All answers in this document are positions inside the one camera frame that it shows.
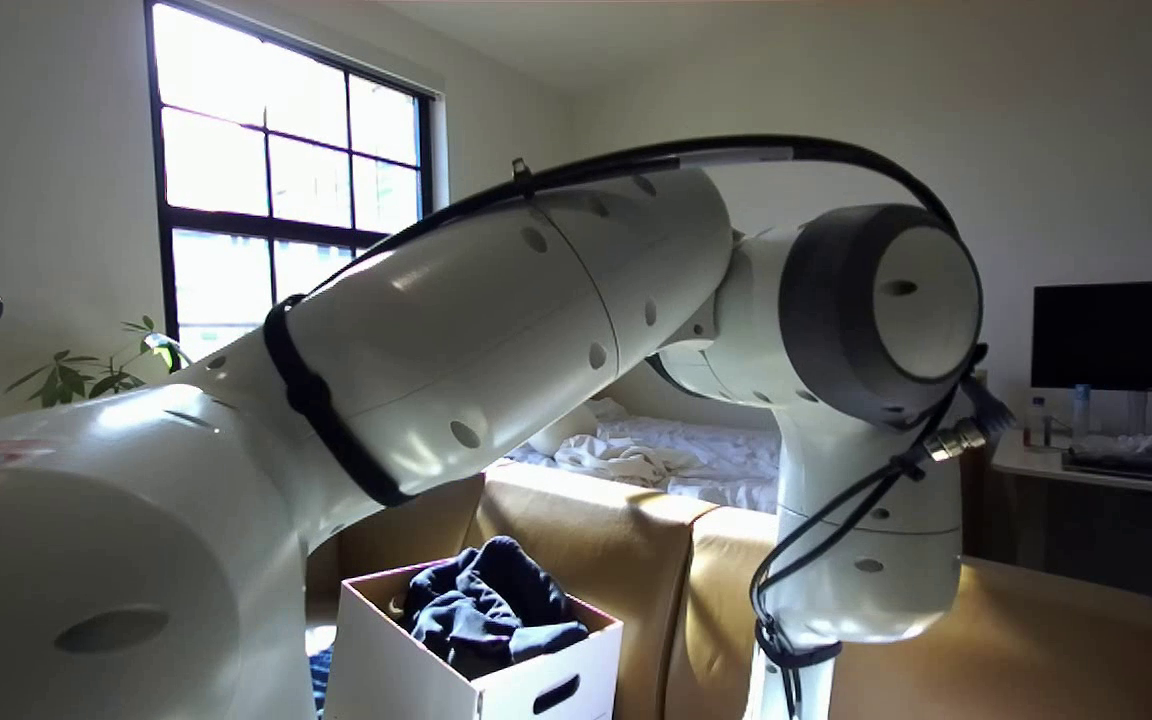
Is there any white topped desk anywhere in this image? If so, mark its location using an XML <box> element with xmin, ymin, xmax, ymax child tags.
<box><xmin>972</xmin><ymin>432</ymin><xmax>1152</xmax><ymax>634</ymax></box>

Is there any white crumpled bedsheet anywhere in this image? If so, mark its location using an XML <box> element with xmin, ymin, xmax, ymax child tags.
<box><xmin>505</xmin><ymin>394</ymin><xmax>787</xmax><ymax>520</ymax></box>

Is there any white cardboard box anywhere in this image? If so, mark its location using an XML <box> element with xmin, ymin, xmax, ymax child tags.
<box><xmin>323</xmin><ymin>555</ymin><xmax>628</xmax><ymax>720</ymax></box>

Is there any tan leather sofa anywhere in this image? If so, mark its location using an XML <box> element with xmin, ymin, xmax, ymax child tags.
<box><xmin>300</xmin><ymin>461</ymin><xmax>1152</xmax><ymax>720</ymax></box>

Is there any dark keyboard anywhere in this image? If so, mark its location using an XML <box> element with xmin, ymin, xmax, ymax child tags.
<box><xmin>1060</xmin><ymin>442</ymin><xmax>1152</xmax><ymax>493</ymax></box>

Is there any black strap on arm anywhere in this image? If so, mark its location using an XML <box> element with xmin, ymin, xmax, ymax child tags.
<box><xmin>258</xmin><ymin>290</ymin><xmax>414</xmax><ymax>510</ymax></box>

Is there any dark navy crumpled clothing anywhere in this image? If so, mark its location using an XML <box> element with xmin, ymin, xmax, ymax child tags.
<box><xmin>392</xmin><ymin>530</ymin><xmax>595</xmax><ymax>682</ymax></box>

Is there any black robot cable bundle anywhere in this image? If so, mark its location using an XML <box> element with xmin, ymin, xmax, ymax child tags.
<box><xmin>292</xmin><ymin>132</ymin><xmax>1014</xmax><ymax>720</ymax></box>

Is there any green potted plant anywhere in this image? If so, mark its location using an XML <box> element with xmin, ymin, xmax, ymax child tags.
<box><xmin>4</xmin><ymin>313</ymin><xmax>206</xmax><ymax>410</ymax></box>

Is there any black computer monitor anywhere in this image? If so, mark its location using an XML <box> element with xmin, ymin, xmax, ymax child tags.
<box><xmin>1029</xmin><ymin>275</ymin><xmax>1152</xmax><ymax>398</ymax></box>

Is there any black framed window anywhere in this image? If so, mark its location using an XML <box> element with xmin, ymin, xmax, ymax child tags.
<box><xmin>144</xmin><ymin>0</ymin><xmax>446</xmax><ymax>366</ymax></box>

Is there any small clear desk bottle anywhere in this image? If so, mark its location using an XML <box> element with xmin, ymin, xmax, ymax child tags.
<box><xmin>1068</xmin><ymin>380</ymin><xmax>1098</xmax><ymax>438</ymax></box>

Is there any blue cloth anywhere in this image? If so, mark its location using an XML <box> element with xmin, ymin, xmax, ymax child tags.
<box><xmin>304</xmin><ymin>644</ymin><xmax>339</xmax><ymax>720</ymax></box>

